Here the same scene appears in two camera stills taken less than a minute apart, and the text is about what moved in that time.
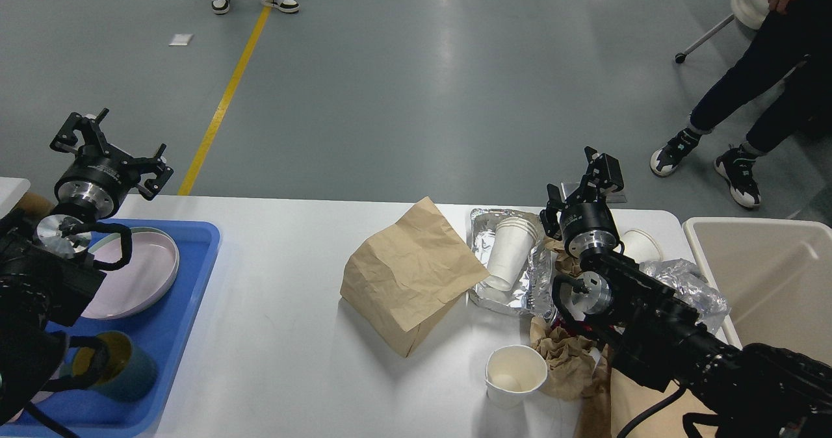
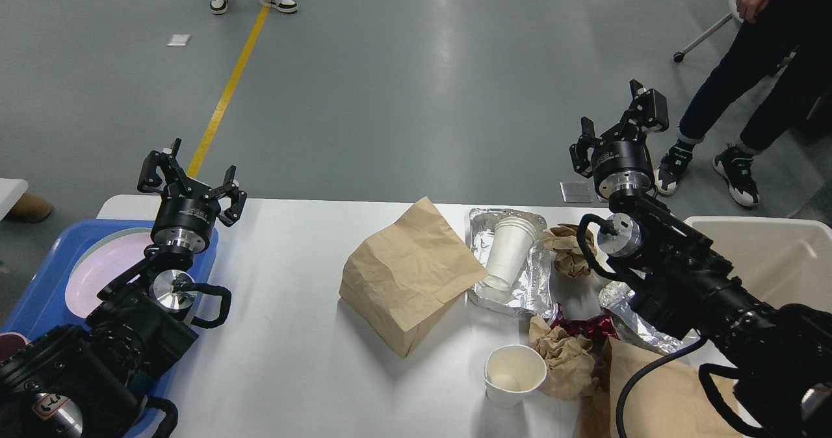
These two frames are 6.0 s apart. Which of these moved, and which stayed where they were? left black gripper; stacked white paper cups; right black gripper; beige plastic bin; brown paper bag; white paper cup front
Moved: left black gripper; right black gripper
Stayed: beige plastic bin; white paper cup front; stacked white paper cups; brown paper bag
